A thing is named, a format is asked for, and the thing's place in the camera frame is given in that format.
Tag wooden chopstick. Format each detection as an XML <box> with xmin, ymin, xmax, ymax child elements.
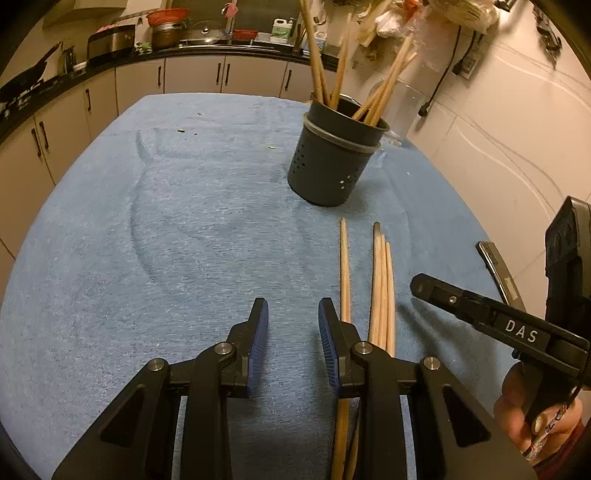
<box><xmin>344</xmin><ymin>408</ymin><xmax>361</xmax><ymax>480</ymax></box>
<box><xmin>329</xmin><ymin>13</ymin><xmax>353</xmax><ymax>110</ymax></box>
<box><xmin>311</xmin><ymin>42</ymin><xmax>331</xmax><ymax>105</ymax></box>
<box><xmin>363</xmin><ymin>51</ymin><xmax>418</xmax><ymax>126</ymax></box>
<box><xmin>378</xmin><ymin>235</ymin><xmax>388</xmax><ymax>349</ymax></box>
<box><xmin>329</xmin><ymin>217</ymin><xmax>353</xmax><ymax>480</ymax></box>
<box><xmin>369</xmin><ymin>222</ymin><xmax>383</xmax><ymax>345</ymax></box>
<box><xmin>352</xmin><ymin>33</ymin><xmax>417</xmax><ymax>127</ymax></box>
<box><xmin>298</xmin><ymin>0</ymin><xmax>325</xmax><ymax>103</ymax></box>
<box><xmin>386</xmin><ymin>242</ymin><xmax>396</xmax><ymax>357</ymax></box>

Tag lower kitchen cabinets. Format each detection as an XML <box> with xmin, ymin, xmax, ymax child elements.
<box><xmin>1</xmin><ymin>53</ymin><xmax>311</xmax><ymax>283</ymax></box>

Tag right hand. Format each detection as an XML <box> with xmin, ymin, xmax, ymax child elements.
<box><xmin>494</xmin><ymin>363</ymin><xmax>583</xmax><ymax>464</ymax></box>

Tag black smartphone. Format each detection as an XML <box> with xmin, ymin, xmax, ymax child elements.
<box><xmin>476</xmin><ymin>241</ymin><xmax>526</xmax><ymax>311</ymax></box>

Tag blue table cloth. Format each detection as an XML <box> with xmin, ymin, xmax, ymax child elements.
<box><xmin>1</xmin><ymin>94</ymin><xmax>512</xmax><ymax>479</ymax></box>

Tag black perforated utensil holder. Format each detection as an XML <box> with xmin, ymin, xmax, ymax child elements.
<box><xmin>287</xmin><ymin>98</ymin><xmax>390</xmax><ymax>207</ymax></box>

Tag clear plastic pitcher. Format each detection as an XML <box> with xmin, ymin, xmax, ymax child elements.
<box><xmin>382</xmin><ymin>81</ymin><xmax>425</xmax><ymax>147</ymax></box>

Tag small red bowl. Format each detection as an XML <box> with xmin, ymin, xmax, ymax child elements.
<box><xmin>232</xmin><ymin>29</ymin><xmax>259</xmax><ymax>42</ymax></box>

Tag glass pot lid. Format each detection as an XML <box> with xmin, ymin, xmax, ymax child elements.
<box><xmin>184</xmin><ymin>27</ymin><xmax>226</xmax><ymax>45</ymax></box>

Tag white detergent jug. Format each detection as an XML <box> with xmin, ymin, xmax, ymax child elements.
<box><xmin>270</xmin><ymin>18</ymin><xmax>294</xmax><ymax>44</ymax></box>

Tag steel stock pot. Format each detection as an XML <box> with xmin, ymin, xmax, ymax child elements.
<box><xmin>151</xmin><ymin>22</ymin><xmax>186</xmax><ymax>50</ymax></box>

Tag hanging plastic bags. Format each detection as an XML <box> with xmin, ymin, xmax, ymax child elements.
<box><xmin>356</xmin><ymin>1</ymin><xmax>499</xmax><ymax>72</ymax></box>

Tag black rice cooker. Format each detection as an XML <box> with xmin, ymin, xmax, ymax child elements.
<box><xmin>87</xmin><ymin>25</ymin><xmax>135</xmax><ymax>60</ymax></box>

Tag steel kettle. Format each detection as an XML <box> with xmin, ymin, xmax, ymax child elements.
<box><xmin>58</xmin><ymin>46</ymin><xmax>77</xmax><ymax>75</ymax></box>

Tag red plastic basin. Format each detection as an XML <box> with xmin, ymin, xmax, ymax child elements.
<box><xmin>146</xmin><ymin>7</ymin><xmax>190</xmax><ymax>27</ymax></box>

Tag black wok pan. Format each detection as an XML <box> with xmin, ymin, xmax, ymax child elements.
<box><xmin>0</xmin><ymin>42</ymin><xmax>62</xmax><ymax>103</ymax></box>

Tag black power cable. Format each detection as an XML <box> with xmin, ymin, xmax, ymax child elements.
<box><xmin>417</xmin><ymin>25</ymin><xmax>463</xmax><ymax>118</ymax></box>

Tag wall power socket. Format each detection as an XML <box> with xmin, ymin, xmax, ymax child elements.
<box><xmin>452</xmin><ymin>47</ymin><xmax>483</xmax><ymax>80</ymax></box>

